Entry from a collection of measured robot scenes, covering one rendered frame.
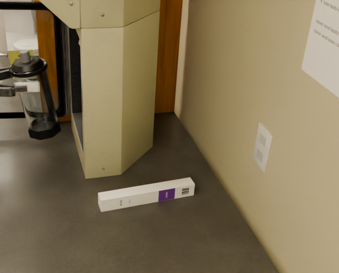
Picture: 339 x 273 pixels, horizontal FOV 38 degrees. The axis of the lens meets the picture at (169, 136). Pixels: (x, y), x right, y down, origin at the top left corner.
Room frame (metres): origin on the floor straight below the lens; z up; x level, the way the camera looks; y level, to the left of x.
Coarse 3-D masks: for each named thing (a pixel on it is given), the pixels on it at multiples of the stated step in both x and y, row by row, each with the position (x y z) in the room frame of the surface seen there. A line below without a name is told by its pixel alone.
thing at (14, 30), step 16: (0, 16) 1.47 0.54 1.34; (16, 16) 1.48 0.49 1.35; (32, 16) 1.49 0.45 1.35; (48, 16) 1.50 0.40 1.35; (0, 32) 1.47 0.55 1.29; (16, 32) 1.48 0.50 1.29; (32, 32) 1.49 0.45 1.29; (48, 32) 1.50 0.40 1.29; (0, 48) 1.47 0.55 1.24; (16, 48) 1.48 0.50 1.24; (32, 48) 1.49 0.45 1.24; (48, 48) 1.50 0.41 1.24; (0, 64) 1.46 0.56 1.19; (48, 64) 1.49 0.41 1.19; (48, 80) 1.49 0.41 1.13; (16, 96) 1.47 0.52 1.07; (0, 112) 1.46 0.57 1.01
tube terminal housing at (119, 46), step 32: (96, 0) 1.23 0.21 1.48; (128, 0) 1.27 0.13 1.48; (160, 0) 1.43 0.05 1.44; (96, 32) 1.23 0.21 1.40; (128, 32) 1.28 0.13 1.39; (96, 64) 1.23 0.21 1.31; (128, 64) 1.28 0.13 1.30; (96, 96) 1.23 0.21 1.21; (128, 96) 1.28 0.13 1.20; (96, 128) 1.23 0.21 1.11; (128, 128) 1.29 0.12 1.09; (96, 160) 1.23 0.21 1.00; (128, 160) 1.29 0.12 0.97
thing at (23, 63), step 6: (24, 54) 1.30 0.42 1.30; (18, 60) 1.32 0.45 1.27; (24, 60) 1.30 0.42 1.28; (30, 60) 1.31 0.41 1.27; (36, 60) 1.32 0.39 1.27; (42, 60) 1.34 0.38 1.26; (12, 66) 1.30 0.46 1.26; (18, 66) 1.28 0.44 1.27; (24, 66) 1.28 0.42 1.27; (30, 66) 1.28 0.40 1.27; (36, 66) 1.29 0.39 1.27
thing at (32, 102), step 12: (12, 72) 1.28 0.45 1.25; (24, 72) 1.27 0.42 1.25; (48, 84) 1.32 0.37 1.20; (24, 96) 1.28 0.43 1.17; (36, 96) 1.28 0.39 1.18; (48, 96) 1.31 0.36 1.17; (24, 108) 1.29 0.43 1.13; (36, 108) 1.28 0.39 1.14; (48, 108) 1.30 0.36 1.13; (36, 120) 1.28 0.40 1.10; (48, 120) 1.29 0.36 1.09
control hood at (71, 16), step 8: (40, 0) 1.19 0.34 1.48; (48, 0) 1.19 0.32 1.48; (56, 0) 1.20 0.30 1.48; (64, 0) 1.21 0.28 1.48; (72, 0) 1.21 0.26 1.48; (48, 8) 1.20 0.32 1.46; (56, 8) 1.20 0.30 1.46; (64, 8) 1.21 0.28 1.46; (72, 8) 1.21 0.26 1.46; (64, 16) 1.21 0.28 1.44; (72, 16) 1.21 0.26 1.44; (80, 16) 1.22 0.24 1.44; (72, 24) 1.21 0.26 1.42; (80, 24) 1.22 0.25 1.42
